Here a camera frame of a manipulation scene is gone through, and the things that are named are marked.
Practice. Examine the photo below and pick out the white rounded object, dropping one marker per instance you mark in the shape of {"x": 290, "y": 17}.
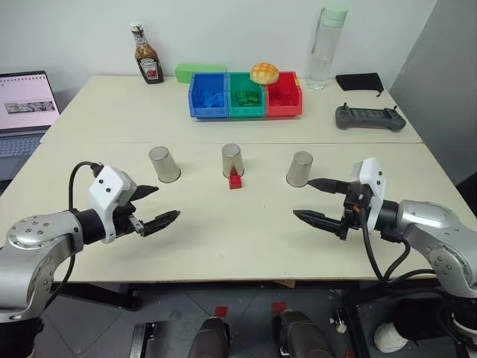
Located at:
{"x": 387, "y": 339}

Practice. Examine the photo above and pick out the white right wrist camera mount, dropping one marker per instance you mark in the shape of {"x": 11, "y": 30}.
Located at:
{"x": 372, "y": 175}

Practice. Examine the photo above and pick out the black table frame bar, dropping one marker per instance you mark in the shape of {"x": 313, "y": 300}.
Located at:
{"x": 97, "y": 294}

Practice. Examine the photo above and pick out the green foam block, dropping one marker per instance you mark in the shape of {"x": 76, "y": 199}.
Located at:
{"x": 186, "y": 71}

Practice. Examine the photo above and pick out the grey remote controller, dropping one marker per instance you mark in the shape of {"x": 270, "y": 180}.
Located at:
{"x": 369, "y": 117}

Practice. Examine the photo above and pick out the dark rounded shape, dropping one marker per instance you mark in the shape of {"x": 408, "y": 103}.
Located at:
{"x": 305, "y": 335}
{"x": 208, "y": 339}

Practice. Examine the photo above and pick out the clear bottle with green cap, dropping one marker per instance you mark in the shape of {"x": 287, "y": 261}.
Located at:
{"x": 322, "y": 56}

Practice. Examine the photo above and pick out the pile of green bricks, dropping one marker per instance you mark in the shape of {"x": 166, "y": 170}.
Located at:
{"x": 246, "y": 97}

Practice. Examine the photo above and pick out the ketchup bottle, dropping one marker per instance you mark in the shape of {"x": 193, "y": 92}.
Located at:
{"x": 148, "y": 61}

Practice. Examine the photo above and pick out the upturned steel cup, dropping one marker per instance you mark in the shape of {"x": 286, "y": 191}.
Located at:
{"x": 299, "y": 169}
{"x": 164, "y": 164}
{"x": 233, "y": 158}

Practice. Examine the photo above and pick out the blue plastic bin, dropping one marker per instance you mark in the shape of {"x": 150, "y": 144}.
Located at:
{"x": 208, "y": 111}

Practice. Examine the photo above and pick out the red toy brick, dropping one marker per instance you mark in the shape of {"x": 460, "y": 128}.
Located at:
{"x": 234, "y": 182}

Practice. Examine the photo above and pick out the black fabric pouch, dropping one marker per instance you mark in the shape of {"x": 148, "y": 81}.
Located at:
{"x": 359, "y": 81}

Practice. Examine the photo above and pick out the green plastic bin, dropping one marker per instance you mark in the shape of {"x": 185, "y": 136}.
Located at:
{"x": 246, "y": 111}

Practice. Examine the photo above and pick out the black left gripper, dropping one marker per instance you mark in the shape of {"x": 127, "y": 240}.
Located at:
{"x": 121, "y": 220}

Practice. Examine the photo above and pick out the melon bread bun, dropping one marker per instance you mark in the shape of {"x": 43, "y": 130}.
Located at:
{"x": 264, "y": 72}

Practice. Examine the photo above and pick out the open laptop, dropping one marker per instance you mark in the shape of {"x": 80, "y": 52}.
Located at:
{"x": 26, "y": 104}

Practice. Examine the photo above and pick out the pile of blue bricks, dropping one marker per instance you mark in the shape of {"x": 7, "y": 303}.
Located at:
{"x": 212, "y": 98}

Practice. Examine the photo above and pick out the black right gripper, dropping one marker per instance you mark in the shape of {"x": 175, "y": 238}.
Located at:
{"x": 354, "y": 214}

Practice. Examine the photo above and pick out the red plastic bin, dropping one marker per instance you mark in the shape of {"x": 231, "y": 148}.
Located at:
{"x": 283, "y": 110}

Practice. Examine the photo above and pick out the grey partition panel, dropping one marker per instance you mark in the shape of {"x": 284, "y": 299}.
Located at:
{"x": 436, "y": 93}

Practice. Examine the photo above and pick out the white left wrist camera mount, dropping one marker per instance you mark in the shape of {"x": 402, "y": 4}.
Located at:
{"x": 108, "y": 182}

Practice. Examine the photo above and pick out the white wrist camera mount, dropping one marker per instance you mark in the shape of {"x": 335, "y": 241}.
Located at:
{"x": 372, "y": 175}
{"x": 108, "y": 182}

